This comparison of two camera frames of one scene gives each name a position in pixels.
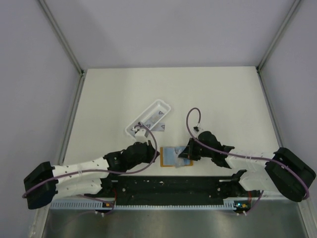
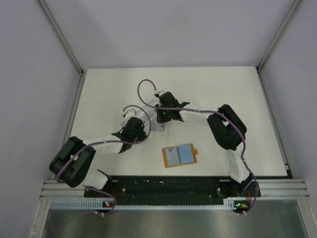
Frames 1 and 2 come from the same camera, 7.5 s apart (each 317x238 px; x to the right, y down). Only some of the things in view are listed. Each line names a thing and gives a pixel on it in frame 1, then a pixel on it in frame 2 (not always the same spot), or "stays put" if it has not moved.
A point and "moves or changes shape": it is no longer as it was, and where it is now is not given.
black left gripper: [151, 152] to [142, 135]
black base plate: [173, 190] stays put
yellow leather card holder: [167, 157] moves or changes shape
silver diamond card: [161, 126] stays put
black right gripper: [188, 152] to [160, 118]
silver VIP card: [179, 162] to [172, 156]
